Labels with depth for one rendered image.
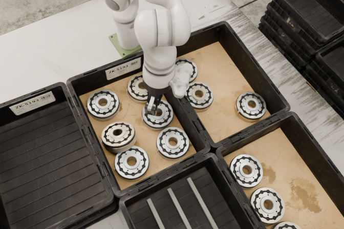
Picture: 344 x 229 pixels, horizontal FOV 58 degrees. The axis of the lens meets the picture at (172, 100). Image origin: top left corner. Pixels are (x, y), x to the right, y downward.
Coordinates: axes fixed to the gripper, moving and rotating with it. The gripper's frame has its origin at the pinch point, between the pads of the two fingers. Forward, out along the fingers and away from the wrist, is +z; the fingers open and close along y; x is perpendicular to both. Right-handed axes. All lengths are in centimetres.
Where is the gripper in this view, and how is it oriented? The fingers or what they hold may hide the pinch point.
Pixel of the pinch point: (156, 101)
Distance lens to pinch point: 86.1
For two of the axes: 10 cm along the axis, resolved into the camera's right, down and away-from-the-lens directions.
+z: -0.8, 4.5, 8.9
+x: 9.6, 2.9, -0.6
